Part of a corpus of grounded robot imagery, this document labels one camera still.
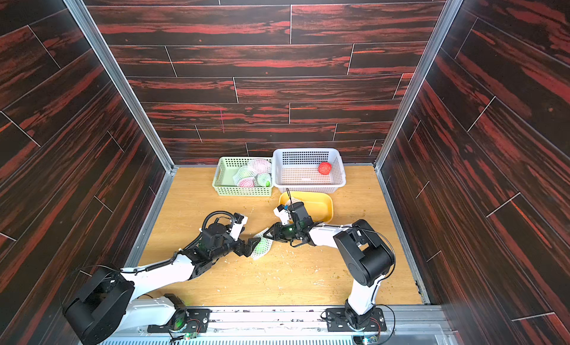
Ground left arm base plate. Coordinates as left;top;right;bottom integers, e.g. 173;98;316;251
146;308;212;335

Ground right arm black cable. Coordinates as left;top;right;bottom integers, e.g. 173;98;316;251
351;226;397;284

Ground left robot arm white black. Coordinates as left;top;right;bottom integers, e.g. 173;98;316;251
62;215;260;344

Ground green plastic basket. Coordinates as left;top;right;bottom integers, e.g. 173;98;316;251
212;157;273;197

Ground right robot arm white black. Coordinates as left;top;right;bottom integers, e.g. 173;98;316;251
264;202;396;330

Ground red apple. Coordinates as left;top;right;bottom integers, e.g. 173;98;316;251
318;162;332;175

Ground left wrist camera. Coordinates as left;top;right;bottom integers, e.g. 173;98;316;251
230;213;248;241

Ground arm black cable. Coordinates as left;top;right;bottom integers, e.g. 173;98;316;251
351;226;397;284
201;210;237;232

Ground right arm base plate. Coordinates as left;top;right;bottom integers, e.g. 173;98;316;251
321;307;387;333

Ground yellow plastic tray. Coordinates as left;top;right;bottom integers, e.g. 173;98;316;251
278;192;333;223

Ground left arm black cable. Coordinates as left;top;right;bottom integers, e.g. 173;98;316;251
201;210;237;232

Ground white plastic basket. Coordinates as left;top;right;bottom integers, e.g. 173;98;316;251
272;148;346;194

